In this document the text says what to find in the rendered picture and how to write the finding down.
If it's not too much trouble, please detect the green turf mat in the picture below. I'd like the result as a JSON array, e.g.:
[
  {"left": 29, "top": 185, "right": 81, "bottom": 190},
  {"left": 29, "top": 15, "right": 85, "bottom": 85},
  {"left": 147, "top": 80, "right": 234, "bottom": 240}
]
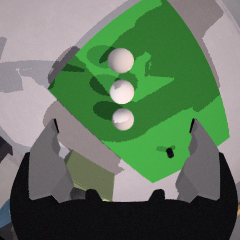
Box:
[{"left": 48, "top": 0, "right": 230, "bottom": 183}]

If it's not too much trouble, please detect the white ball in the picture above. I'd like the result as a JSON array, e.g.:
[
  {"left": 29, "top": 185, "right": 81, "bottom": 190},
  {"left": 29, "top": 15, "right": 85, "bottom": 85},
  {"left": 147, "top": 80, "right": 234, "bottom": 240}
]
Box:
[
  {"left": 112, "top": 108, "right": 134, "bottom": 130},
  {"left": 108, "top": 48, "right": 134, "bottom": 73},
  {"left": 110, "top": 80, "right": 134, "bottom": 104}
]

